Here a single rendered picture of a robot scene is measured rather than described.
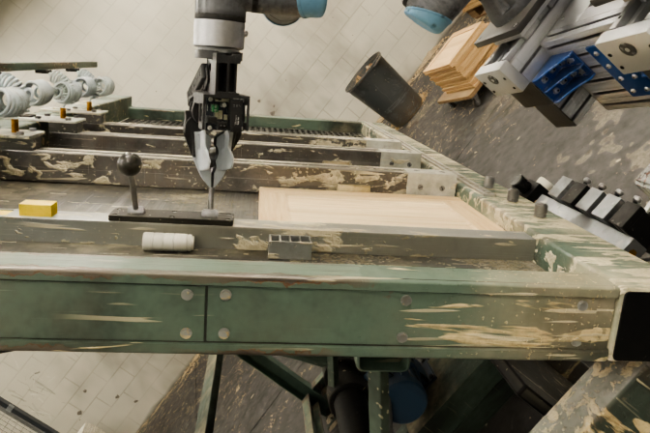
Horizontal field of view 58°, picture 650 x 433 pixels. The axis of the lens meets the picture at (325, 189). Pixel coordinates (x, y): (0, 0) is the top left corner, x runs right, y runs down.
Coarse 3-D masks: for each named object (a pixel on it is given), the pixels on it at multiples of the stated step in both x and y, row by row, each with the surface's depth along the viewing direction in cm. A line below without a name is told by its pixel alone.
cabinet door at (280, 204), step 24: (264, 192) 133; (288, 192) 135; (312, 192) 137; (336, 192) 139; (360, 192) 141; (264, 216) 112; (288, 216) 114; (312, 216) 116; (336, 216) 118; (360, 216) 119; (384, 216) 121; (408, 216) 122; (432, 216) 124; (456, 216) 125; (480, 216) 126
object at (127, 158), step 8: (128, 152) 90; (120, 160) 89; (128, 160) 89; (136, 160) 89; (120, 168) 89; (128, 168) 89; (136, 168) 89; (128, 176) 90; (136, 192) 94; (136, 200) 95; (128, 208) 97; (136, 208) 96; (144, 208) 97
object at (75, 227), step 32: (0, 224) 93; (32, 224) 94; (64, 224) 94; (96, 224) 95; (128, 224) 95; (160, 224) 96; (192, 224) 96; (256, 224) 99; (288, 224) 101; (320, 224) 102; (352, 224) 104; (448, 256) 102; (480, 256) 103; (512, 256) 103
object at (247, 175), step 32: (0, 128) 138; (32, 128) 138; (0, 160) 133; (32, 160) 133; (64, 160) 134; (96, 160) 135; (160, 160) 136; (192, 160) 137; (256, 160) 143; (384, 192) 144; (416, 192) 144; (448, 192) 145
